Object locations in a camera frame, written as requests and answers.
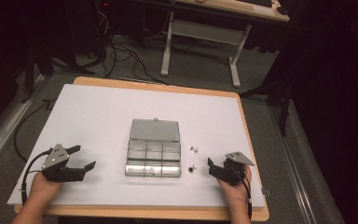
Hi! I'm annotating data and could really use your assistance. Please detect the black floor cables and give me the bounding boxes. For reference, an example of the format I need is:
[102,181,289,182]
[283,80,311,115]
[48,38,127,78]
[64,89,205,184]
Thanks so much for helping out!
[94,12,171,87]

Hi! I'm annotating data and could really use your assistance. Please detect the black stand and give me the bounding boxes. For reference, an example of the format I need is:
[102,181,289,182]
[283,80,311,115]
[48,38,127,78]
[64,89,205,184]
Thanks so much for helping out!
[240,76,294,137]
[20,41,96,105]

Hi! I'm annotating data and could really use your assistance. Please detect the person's right hand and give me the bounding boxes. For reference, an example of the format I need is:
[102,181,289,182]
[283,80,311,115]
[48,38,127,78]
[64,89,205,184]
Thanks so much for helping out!
[218,165,253,207]

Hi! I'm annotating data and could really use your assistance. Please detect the white table sheet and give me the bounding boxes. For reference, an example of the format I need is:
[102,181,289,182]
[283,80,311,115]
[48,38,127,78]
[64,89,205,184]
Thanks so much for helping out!
[7,83,266,208]

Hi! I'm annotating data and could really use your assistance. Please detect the wooden table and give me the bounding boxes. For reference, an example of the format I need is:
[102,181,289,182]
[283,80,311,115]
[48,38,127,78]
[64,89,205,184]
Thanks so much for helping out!
[13,76,270,222]

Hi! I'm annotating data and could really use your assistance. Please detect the metal floor rail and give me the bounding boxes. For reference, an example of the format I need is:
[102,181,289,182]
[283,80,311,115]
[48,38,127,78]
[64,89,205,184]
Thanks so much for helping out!
[0,74,46,181]
[266,105,319,224]

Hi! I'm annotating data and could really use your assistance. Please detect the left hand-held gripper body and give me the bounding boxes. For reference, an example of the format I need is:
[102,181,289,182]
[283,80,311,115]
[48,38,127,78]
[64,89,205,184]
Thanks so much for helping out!
[41,143,87,184]

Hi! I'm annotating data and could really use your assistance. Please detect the wooden desk with white frame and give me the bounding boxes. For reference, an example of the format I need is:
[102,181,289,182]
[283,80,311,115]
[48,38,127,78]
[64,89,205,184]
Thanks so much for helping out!
[159,0,291,89]

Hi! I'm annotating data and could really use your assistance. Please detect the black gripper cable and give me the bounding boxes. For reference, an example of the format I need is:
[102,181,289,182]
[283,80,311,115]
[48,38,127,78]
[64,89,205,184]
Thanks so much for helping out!
[20,147,54,205]
[229,163,254,220]

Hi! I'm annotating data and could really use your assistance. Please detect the dark computer tower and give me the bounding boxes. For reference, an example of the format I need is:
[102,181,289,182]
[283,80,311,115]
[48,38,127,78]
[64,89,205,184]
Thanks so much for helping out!
[93,0,148,46]

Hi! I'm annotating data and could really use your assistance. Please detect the person's left hand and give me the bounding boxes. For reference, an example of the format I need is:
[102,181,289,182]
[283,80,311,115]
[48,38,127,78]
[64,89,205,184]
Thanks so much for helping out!
[27,172,64,209]

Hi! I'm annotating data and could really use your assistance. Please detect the clear plastic compartment box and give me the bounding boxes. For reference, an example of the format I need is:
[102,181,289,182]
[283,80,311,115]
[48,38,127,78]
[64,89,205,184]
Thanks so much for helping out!
[124,118,183,179]

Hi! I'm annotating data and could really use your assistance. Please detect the black keyboard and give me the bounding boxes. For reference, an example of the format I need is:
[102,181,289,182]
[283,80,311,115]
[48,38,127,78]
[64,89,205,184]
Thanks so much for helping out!
[237,0,274,8]

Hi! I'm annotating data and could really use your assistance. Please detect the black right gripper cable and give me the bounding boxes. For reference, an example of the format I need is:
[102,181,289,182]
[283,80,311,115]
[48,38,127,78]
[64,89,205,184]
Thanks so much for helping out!
[229,163,254,220]

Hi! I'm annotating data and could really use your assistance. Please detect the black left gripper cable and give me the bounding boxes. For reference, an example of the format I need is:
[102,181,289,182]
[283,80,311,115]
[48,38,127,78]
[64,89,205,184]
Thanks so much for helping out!
[20,147,54,205]

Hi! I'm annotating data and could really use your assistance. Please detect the black floor cable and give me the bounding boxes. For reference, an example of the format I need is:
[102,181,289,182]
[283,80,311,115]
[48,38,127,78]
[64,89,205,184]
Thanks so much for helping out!
[13,98,58,163]

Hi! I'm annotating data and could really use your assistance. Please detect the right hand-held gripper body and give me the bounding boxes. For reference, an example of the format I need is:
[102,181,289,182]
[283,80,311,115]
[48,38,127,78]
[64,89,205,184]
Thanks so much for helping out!
[208,150,255,187]

